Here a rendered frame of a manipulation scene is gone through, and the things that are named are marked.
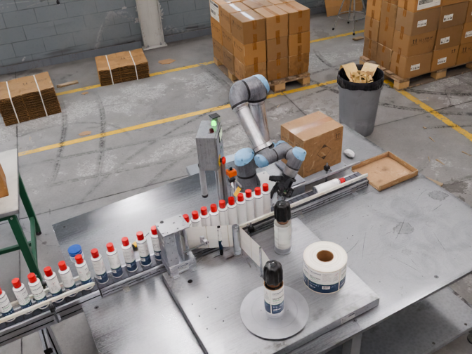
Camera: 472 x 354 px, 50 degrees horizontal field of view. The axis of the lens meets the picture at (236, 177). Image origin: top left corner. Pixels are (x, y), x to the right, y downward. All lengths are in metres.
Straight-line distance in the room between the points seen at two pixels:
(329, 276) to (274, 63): 3.96
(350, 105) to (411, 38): 1.29
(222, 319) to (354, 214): 1.03
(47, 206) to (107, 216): 1.76
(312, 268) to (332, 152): 1.08
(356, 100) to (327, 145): 1.87
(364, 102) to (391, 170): 1.79
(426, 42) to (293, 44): 1.46
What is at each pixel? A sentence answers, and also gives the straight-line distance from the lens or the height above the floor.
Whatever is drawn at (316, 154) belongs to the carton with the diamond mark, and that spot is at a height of 0.99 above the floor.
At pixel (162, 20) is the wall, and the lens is 7.81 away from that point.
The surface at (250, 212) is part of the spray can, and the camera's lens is 2.73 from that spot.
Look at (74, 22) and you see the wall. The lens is 7.63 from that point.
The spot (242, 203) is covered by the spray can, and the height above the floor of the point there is 1.04.
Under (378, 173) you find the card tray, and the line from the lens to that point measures 3.26.
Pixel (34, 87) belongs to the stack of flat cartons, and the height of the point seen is 0.31.
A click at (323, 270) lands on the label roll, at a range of 2.33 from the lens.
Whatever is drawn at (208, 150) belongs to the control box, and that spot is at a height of 1.40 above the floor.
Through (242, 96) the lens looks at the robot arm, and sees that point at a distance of 2.74.
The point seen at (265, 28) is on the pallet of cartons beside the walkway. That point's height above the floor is 0.78.
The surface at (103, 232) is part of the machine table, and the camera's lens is 2.98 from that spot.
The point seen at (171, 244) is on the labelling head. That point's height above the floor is 1.08.
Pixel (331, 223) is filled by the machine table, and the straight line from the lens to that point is 2.86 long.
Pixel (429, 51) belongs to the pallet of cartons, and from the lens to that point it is 6.23.
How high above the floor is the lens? 2.70
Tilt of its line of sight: 35 degrees down
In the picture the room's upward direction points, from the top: 5 degrees counter-clockwise
